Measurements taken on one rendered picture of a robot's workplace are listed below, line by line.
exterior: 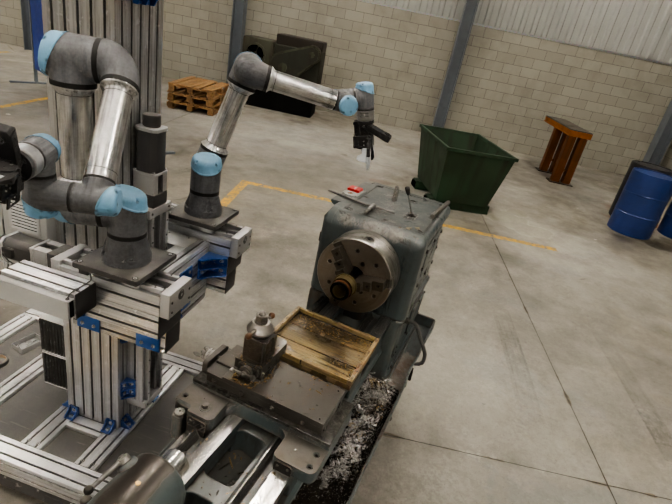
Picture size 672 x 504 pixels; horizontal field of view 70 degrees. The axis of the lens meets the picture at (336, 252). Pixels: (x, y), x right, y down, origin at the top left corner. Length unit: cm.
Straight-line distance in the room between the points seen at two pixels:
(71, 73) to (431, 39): 1050
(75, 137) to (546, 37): 1119
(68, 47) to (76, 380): 139
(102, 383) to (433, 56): 1037
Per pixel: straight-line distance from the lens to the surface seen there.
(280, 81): 191
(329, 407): 147
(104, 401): 235
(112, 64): 145
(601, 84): 1250
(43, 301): 171
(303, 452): 143
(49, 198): 133
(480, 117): 1192
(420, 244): 196
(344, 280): 179
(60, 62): 150
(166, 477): 106
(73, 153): 156
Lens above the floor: 197
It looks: 25 degrees down
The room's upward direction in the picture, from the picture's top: 12 degrees clockwise
